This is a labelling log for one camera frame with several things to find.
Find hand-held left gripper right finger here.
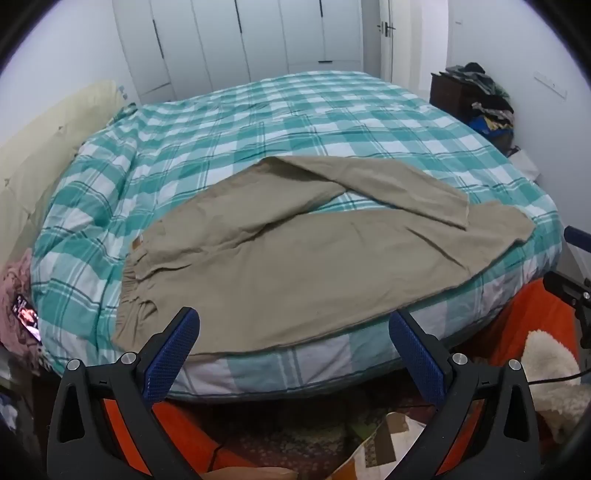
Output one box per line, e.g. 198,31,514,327
388,308,541,480

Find pile of clothes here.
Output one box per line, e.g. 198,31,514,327
444,62,517,154

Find smartphone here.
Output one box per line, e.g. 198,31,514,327
11,294,43,345

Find black cable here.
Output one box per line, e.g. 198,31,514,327
526,373,581,385

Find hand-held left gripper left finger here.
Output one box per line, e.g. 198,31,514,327
46,307,204,480

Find cream pillow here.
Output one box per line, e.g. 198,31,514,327
0,80,126,271

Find green plaid bed blanket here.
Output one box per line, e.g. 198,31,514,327
30,69,565,403

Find person's orange clothing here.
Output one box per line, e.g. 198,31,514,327
102,279,583,477

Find dark wooden nightstand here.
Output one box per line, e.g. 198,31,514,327
429,72,482,124

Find white bag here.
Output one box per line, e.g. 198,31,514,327
508,147,542,180

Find beige patchwork cloth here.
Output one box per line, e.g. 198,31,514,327
330,411,439,480

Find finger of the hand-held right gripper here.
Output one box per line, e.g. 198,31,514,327
543,271,591,348
564,225,591,256

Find dark patterned rug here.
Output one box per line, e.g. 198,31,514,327
182,390,435,480

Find white wall cable duct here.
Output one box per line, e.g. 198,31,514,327
534,71,568,99

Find white wardrobe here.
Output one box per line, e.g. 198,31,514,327
112,0,366,103

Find pink knitted cloth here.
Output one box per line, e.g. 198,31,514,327
0,260,48,371

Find khaki pants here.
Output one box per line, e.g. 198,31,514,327
111,155,536,357

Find white door with handle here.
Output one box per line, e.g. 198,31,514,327
378,0,399,88

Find white fluffy cloth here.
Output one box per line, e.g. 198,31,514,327
521,329,586,445

